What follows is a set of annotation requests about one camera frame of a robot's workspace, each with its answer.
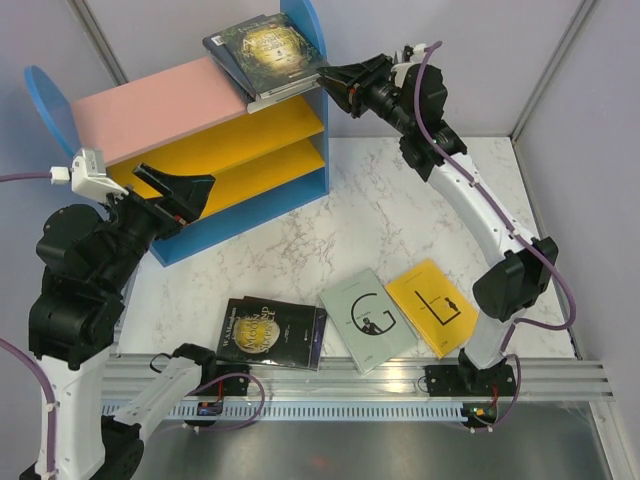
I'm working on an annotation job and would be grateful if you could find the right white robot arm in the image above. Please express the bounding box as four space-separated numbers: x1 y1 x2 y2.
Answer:
317 48 559 394

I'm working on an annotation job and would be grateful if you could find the green Alice Wonderland book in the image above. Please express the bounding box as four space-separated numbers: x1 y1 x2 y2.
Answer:
219 12 327 98

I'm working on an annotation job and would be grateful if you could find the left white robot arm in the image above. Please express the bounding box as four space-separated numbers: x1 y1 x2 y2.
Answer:
25 164 219 479

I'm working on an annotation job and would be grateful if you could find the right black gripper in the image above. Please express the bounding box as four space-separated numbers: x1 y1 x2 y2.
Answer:
316 53 415 135

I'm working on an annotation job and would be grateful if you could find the yellow letter L book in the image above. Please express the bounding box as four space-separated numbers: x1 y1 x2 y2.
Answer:
386 260 478 358

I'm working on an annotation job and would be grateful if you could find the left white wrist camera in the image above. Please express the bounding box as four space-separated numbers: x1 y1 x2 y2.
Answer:
49 148 128 204

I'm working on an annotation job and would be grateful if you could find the dark purple book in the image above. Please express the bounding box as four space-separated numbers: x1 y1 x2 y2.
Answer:
308 307 327 371

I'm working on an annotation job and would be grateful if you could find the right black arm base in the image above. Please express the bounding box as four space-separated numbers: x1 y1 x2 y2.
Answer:
424 349 516 397

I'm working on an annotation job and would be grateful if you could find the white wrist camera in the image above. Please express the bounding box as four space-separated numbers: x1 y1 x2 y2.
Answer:
393 43 428 65
49 148 128 204

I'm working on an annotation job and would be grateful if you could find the white slotted cable duct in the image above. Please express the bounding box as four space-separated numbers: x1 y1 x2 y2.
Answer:
99 399 501 424

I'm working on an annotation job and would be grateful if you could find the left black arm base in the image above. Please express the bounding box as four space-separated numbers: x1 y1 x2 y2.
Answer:
149 343 250 399

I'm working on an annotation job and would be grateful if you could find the grey letter G book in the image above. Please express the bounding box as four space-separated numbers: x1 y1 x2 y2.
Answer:
320 269 417 374

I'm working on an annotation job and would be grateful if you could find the blue pink yellow bookshelf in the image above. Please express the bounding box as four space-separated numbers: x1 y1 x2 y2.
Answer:
23 0 331 269

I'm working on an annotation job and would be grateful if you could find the black Moon and Sixpence book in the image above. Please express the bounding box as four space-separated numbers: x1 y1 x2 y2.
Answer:
216 297 318 370

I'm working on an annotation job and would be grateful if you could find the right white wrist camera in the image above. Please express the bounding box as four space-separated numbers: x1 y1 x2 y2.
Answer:
393 43 428 65

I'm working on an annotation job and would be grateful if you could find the teal ocean cover book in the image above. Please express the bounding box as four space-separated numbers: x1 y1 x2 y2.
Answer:
246 82 319 114

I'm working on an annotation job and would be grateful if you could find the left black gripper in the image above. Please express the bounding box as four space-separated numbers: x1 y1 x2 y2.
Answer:
98 160 216 291

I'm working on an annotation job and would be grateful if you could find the navy blue hardcover book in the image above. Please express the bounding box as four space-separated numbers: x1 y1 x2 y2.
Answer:
202 34 266 103

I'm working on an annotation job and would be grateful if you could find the aluminium mounting rail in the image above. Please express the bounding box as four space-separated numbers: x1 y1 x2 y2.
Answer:
102 355 613 401

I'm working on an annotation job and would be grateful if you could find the purple cable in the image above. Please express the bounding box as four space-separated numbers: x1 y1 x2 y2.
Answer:
412 40 576 371
0 172 61 480

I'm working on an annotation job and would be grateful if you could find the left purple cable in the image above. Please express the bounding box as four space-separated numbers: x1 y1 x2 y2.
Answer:
0 172 61 480

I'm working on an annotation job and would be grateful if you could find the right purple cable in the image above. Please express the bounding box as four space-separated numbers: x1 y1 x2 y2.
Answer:
412 40 576 371

